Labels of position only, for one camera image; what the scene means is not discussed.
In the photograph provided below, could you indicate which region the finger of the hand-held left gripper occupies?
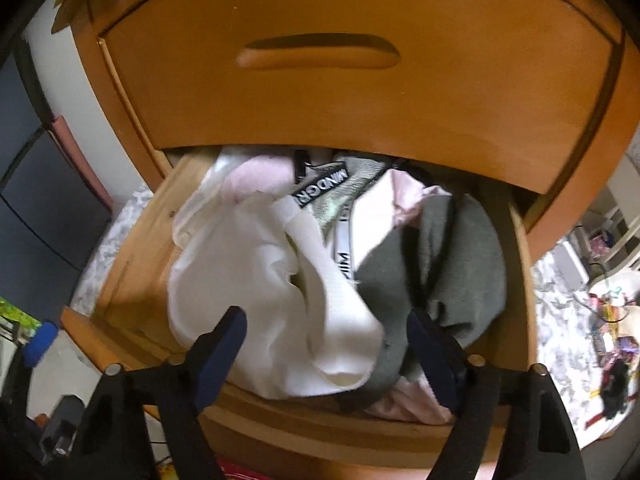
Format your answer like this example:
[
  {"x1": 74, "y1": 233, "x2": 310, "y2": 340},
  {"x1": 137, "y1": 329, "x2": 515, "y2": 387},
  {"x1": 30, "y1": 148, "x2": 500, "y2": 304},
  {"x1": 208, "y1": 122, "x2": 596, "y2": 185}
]
[{"x1": 19, "y1": 320, "x2": 60, "y2": 370}]

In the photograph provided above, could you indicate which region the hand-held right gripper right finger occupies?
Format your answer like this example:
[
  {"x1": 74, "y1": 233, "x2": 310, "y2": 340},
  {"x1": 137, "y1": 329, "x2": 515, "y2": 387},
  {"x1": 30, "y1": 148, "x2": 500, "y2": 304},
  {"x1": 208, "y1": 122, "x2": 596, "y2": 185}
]
[{"x1": 406, "y1": 307, "x2": 586, "y2": 480}]

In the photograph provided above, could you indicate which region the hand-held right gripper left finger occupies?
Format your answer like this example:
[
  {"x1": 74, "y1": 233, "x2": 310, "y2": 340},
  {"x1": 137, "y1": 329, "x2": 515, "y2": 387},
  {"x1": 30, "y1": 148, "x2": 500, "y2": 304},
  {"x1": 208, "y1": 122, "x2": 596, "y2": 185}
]
[{"x1": 62, "y1": 306, "x2": 248, "y2": 480}]

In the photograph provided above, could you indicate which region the white sock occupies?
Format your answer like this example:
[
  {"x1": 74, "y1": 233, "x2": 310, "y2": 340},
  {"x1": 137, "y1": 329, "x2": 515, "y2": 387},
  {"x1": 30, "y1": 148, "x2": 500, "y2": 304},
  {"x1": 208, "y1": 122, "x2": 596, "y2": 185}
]
[{"x1": 167, "y1": 160, "x2": 386, "y2": 401}]

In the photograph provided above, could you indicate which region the wooden drawer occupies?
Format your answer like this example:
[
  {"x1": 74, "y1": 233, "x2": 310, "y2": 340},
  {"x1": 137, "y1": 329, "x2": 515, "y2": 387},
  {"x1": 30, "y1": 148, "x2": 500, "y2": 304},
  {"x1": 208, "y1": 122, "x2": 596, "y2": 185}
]
[
  {"x1": 97, "y1": 0, "x2": 623, "y2": 196},
  {"x1": 60, "y1": 147, "x2": 541, "y2": 480},
  {"x1": 50, "y1": 0, "x2": 640, "y2": 261}
]

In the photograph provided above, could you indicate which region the white waistband underwear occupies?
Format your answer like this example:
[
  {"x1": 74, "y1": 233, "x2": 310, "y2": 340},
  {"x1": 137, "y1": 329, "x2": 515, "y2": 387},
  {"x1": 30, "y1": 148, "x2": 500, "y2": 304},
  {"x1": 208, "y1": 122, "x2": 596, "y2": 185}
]
[{"x1": 320, "y1": 200, "x2": 361, "y2": 286}]

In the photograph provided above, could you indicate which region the pale pink underwear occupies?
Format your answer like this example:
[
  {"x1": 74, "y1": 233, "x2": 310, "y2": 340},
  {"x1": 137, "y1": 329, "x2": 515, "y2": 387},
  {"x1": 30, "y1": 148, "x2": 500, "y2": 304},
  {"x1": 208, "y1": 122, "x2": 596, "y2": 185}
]
[{"x1": 350, "y1": 167, "x2": 456, "y2": 241}]

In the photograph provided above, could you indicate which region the pale pink sock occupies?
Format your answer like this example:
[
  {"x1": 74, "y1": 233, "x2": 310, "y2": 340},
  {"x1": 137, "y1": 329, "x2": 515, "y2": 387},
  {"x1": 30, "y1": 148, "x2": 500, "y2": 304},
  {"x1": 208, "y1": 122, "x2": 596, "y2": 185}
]
[{"x1": 220, "y1": 152, "x2": 301, "y2": 201}]

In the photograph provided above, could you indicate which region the black waistband grey underwear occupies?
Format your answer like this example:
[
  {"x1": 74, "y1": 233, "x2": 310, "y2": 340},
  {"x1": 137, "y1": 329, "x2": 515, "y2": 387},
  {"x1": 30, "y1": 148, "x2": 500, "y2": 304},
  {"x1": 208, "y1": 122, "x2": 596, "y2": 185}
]
[{"x1": 287, "y1": 150, "x2": 396, "y2": 231}]

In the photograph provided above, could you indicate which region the green printed box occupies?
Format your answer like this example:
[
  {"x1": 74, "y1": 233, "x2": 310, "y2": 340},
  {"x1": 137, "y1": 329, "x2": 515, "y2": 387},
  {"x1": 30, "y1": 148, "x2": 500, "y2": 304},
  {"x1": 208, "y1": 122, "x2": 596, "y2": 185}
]
[{"x1": 0, "y1": 295, "x2": 36, "y2": 341}]

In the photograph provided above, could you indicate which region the red parrot pillow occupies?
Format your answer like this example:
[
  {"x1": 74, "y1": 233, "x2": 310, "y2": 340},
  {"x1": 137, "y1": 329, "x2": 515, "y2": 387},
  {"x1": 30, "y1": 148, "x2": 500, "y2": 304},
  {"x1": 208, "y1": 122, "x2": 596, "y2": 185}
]
[{"x1": 220, "y1": 460, "x2": 311, "y2": 480}]

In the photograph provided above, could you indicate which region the dark blue wardrobe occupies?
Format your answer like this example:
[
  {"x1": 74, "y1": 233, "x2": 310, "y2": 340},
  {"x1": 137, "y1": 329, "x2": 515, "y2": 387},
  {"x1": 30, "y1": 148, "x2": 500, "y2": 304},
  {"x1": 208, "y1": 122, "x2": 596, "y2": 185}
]
[{"x1": 0, "y1": 35, "x2": 113, "y2": 286}]

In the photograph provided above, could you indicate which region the white power strip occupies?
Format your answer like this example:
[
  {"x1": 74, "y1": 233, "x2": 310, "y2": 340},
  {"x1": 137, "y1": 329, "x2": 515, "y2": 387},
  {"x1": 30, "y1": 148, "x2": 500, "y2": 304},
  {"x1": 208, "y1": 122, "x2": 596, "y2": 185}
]
[{"x1": 552, "y1": 240, "x2": 591, "y2": 286}]

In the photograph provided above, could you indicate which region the pink board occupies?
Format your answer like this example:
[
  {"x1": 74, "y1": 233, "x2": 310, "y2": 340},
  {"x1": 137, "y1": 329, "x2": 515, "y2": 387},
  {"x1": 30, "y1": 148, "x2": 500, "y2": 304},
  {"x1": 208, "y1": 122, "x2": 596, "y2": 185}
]
[{"x1": 47, "y1": 115, "x2": 116, "y2": 211}]

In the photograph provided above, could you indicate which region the colourful clutter pile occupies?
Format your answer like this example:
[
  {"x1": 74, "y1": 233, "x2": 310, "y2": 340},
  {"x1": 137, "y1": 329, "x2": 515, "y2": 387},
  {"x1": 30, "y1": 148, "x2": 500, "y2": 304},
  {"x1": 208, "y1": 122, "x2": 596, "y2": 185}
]
[{"x1": 585, "y1": 270, "x2": 640, "y2": 431}]

